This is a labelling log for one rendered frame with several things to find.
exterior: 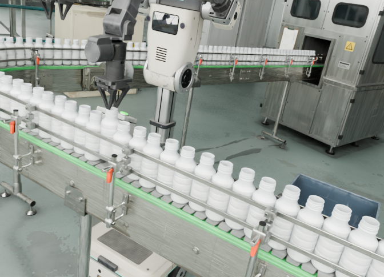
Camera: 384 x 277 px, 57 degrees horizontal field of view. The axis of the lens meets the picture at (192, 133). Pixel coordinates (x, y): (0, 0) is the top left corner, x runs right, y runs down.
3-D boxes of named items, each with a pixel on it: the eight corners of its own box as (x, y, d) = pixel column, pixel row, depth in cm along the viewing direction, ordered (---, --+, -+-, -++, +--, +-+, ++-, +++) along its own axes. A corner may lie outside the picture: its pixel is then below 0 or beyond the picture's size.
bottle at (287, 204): (267, 249, 89) (283, 193, 83) (263, 235, 94) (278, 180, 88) (290, 253, 89) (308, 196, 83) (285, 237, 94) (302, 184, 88)
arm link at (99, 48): (135, 20, 101) (112, 16, 104) (106, 19, 91) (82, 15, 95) (131, 63, 105) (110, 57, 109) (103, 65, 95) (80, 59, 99)
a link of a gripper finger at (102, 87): (127, 109, 112) (130, 80, 109) (111, 113, 106) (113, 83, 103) (111, 103, 115) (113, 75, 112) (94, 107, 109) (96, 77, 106)
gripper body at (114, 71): (132, 84, 111) (135, 60, 108) (110, 88, 102) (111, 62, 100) (117, 79, 113) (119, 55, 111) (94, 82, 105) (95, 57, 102)
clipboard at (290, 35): (279, 50, 473) (284, 25, 462) (293, 54, 458) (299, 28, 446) (276, 50, 470) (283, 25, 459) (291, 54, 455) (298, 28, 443)
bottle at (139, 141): (139, 171, 116) (145, 124, 111) (147, 179, 112) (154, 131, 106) (122, 173, 113) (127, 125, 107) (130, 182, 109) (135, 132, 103)
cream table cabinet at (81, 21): (118, 83, 599) (123, 10, 556) (138, 93, 557) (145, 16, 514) (52, 85, 528) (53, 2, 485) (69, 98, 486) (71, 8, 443)
